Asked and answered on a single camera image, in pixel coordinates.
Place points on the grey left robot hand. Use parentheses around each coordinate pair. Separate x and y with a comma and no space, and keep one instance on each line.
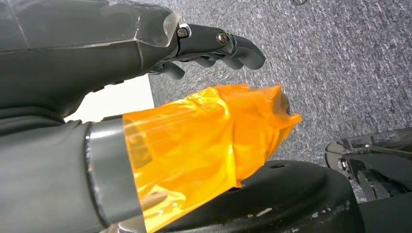
(64,48)

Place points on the white panel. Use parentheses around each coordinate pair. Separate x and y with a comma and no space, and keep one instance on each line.
(120,101)

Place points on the black robot leg mechanism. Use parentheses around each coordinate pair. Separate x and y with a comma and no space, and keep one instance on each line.
(386,167)

